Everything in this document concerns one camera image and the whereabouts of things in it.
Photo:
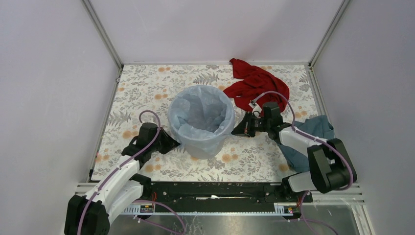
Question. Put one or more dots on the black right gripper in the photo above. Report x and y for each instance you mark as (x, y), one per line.
(240, 129)

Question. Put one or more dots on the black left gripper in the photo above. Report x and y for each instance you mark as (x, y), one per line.
(170, 143)

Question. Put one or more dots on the light blue plastic trash bag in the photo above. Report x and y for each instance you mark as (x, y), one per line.
(201, 116)

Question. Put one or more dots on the grey plastic trash bin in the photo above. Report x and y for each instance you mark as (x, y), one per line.
(199, 153)

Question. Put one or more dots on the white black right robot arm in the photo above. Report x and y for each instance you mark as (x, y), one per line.
(330, 167)

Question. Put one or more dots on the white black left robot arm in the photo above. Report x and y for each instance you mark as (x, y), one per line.
(95, 211)

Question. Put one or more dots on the red cloth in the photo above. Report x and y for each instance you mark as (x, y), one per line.
(254, 81)

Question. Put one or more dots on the teal blue cloth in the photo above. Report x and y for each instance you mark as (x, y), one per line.
(294, 147)

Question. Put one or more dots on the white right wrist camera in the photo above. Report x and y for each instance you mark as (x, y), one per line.
(256, 109)

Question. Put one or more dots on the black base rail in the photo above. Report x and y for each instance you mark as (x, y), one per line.
(170, 193)

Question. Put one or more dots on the white slotted cable duct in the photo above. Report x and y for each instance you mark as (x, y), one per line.
(238, 208)

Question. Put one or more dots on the left aluminium frame post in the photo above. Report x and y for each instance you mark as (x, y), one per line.
(102, 33)

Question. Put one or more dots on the aluminium frame post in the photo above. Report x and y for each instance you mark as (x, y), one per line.
(102, 33)
(336, 19)

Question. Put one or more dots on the right aluminium frame post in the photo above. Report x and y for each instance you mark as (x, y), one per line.
(336, 19)

